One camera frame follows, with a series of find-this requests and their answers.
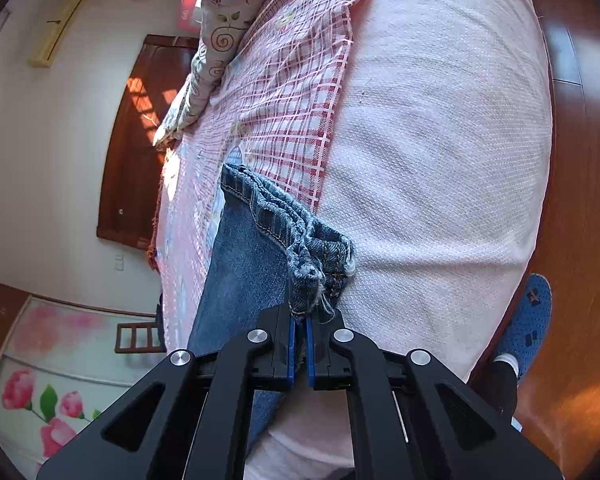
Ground flower print wardrobe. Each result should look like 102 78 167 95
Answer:
0 282 165 480

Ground pale pink mattress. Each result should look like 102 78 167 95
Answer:
242 0 554 480

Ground wooden headboard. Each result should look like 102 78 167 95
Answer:
97 35 201 251

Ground blue slipper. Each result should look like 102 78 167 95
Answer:
497 274 553 381

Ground pink plaid bed sheet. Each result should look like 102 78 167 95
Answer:
147 0 375 356

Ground wall air conditioner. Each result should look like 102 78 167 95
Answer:
28 0 92 67

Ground floral quilt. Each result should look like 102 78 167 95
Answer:
154 0 285 150

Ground blue denim pants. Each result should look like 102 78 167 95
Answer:
187 162 355 458

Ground wooden chair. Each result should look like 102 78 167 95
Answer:
115 322 167 356

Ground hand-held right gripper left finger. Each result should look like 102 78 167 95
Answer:
36 305 297 480

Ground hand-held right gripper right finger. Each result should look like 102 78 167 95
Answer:
306 310 564 480

